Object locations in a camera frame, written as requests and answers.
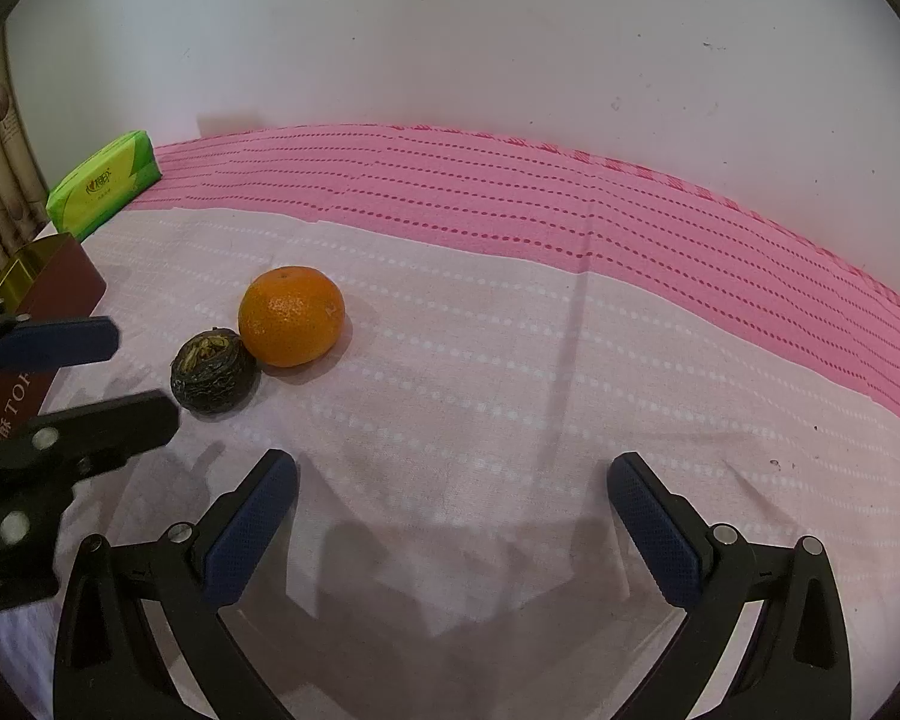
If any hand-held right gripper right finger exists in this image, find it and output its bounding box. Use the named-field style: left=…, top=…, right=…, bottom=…
left=607, top=452, right=853, bottom=720

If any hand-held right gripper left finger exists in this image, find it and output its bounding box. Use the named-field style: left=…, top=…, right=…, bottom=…
left=54, top=448, right=299, bottom=720

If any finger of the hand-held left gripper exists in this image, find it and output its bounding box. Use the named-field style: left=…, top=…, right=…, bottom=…
left=0, top=390, right=181, bottom=488
left=0, top=302, right=119, bottom=376

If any maroon tin box gold inside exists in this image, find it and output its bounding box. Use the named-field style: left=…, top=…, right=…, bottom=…
left=0, top=234, right=108, bottom=436

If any dark brown round fruit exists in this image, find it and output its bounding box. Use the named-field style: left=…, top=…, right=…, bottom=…
left=169, top=326, right=261, bottom=415

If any orange mandarin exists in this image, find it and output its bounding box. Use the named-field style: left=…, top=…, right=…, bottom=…
left=238, top=265, right=346, bottom=368

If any green tissue pack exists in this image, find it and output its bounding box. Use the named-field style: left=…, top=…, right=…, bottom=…
left=46, top=131, right=163, bottom=235

